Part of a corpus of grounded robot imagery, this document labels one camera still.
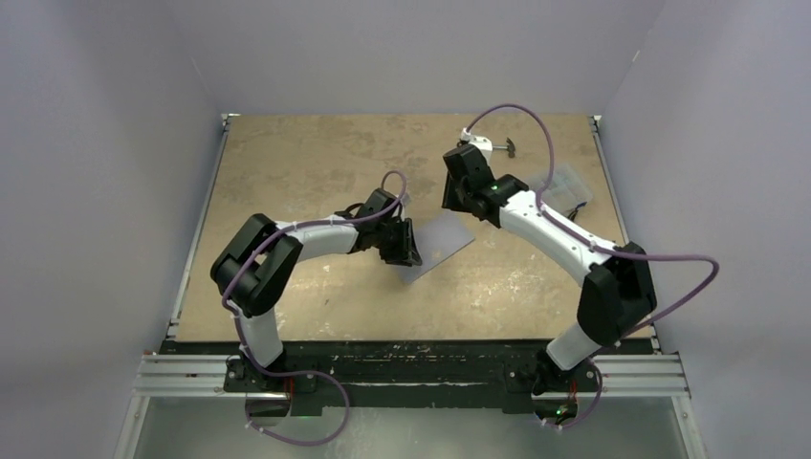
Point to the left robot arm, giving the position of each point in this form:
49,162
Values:
253,270

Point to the grey envelope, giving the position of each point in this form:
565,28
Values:
437,240

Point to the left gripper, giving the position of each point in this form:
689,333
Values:
405,252

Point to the clear plastic screw box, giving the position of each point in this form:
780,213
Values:
566,189

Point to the aluminium rail frame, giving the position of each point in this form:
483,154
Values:
617,375

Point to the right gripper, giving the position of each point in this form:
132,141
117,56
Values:
450,199

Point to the black handled hammer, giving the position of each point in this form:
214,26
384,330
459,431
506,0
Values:
508,146

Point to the black pliers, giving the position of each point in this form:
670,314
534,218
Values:
573,213

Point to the black base frame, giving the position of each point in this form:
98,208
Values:
444,373

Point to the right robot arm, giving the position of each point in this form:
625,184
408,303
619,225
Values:
616,286

